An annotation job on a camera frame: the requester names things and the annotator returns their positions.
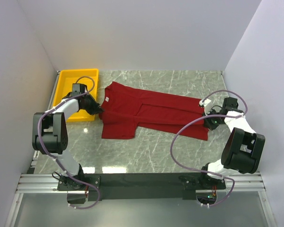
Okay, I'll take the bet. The red t shirt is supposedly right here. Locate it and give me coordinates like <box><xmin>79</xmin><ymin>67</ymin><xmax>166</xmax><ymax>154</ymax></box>
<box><xmin>99</xmin><ymin>82</ymin><xmax>204</xmax><ymax>140</ymax></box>

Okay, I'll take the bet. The yellow plastic tray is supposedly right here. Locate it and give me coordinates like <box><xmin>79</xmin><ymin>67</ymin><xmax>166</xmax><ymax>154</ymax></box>
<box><xmin>53</xmin><ymin>68</ymin><xmax>100</xmax><ymax>123</ymax></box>

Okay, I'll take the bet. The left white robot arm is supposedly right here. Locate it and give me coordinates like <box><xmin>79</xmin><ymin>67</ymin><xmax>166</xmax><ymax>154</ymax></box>
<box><xmin>32</xmin><ymin>81</ymin><xmax>104</xmax><ymax>190</ymax></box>

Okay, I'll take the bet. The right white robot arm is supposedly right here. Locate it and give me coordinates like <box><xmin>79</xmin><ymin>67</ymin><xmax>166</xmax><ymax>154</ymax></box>
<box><xmin>199</xmin><ymin>97</ymin><xmax>266</xmax><ymax>186</ymax></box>

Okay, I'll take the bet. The black base beam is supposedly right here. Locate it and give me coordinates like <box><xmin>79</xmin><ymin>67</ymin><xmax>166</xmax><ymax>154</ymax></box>
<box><xmin>57</xmin><ymin>173</ymin><xmax>226</xmax><ymax>201</ymax></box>

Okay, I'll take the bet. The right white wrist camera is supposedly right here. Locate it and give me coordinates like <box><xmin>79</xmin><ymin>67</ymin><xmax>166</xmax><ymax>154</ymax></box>
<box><xmin>199</xmin><ymin>98</ymin><xmax>213</xmax><ymax>115</ymax></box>

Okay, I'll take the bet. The aluminium frame rail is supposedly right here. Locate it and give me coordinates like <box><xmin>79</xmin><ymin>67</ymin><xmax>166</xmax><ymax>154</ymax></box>
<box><xmin>14</xmin><ymin>70</ymin><xmax>267</xmax><ymax>197</ymax></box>

